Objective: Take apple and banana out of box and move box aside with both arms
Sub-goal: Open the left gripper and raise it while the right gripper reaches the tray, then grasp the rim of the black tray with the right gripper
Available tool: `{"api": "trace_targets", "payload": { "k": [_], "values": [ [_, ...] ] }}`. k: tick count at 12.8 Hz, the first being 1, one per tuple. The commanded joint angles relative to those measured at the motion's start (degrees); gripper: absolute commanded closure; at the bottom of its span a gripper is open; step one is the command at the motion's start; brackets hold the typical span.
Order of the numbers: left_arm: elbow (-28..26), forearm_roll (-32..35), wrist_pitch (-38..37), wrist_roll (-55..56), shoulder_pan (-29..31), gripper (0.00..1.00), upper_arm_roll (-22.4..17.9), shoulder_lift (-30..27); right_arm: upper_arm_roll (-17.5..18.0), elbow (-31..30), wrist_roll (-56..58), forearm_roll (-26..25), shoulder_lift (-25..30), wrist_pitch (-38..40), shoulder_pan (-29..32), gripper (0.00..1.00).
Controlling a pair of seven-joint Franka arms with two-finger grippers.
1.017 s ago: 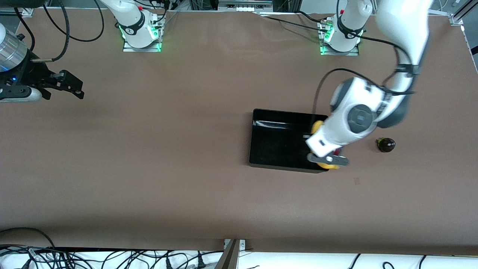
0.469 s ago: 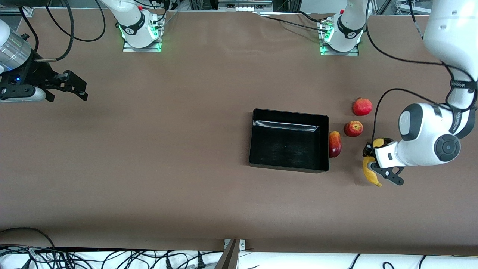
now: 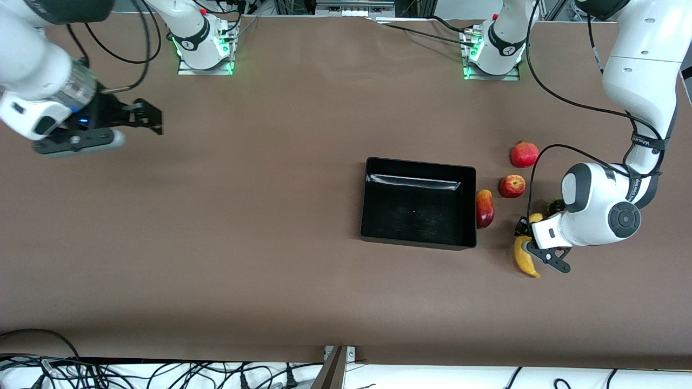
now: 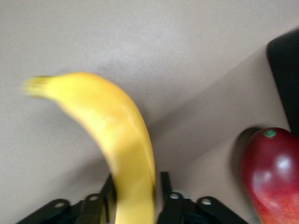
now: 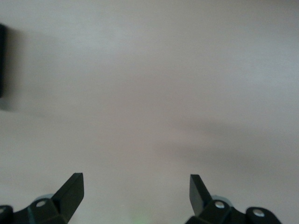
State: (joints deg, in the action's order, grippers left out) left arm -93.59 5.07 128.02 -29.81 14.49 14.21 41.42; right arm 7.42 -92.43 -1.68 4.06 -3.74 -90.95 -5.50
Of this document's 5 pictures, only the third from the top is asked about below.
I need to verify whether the black rectangular plastic box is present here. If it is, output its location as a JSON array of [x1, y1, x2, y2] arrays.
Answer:
[[360, 157, 477, 251]]

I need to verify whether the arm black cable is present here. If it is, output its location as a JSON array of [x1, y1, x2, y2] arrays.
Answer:
[[65, 0, 163, 93], [525, 0, 671, 222]]

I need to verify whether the red apple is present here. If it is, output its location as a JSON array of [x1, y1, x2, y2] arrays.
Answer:
[[498, 175, 526, 199]]

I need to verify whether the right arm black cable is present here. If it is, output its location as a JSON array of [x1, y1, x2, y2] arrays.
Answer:
[[65, 0, 163, 93]]

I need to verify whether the black looped floor cable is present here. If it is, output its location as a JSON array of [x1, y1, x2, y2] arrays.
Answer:
[[0, 328, 82, 361]]

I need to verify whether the black velcro cable strap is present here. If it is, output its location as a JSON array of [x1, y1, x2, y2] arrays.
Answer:
[[631, 134, 671, 153]]

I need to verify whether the black base connector cable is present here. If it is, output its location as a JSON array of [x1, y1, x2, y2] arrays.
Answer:
[[216, 0, 261, 39]]

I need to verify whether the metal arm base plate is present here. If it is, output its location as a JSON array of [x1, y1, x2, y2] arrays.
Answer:
[[463, 62, 521, 82], [177, 57, 235, 76]]

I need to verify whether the aluminium frame rail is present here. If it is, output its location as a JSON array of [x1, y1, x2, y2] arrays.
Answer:
[[315, 0, 396, 12]]

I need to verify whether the black equipment box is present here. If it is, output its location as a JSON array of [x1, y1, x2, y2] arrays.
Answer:
[[395, 0, 436, 18]]

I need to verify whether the dark camera pole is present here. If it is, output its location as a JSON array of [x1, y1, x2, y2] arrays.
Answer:
[[311, 346, 348, 389]]

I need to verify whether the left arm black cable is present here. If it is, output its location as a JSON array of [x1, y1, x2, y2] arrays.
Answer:
[[525, 0, 671, 222]]

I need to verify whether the yellow banana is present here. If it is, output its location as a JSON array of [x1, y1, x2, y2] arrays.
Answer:
[[514, 213, 543, 279]]

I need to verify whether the red pomegranate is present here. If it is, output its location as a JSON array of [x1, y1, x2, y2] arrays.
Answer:
[[511, 140, 540, 169]]

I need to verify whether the black tabletop cable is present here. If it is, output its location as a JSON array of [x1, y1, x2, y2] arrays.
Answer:
[[430, 15, 479, 35], [376, 22, 474, 48]]

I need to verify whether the red yellow mango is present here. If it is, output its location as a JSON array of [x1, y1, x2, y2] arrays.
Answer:
[[476, 189, 495, 229]]

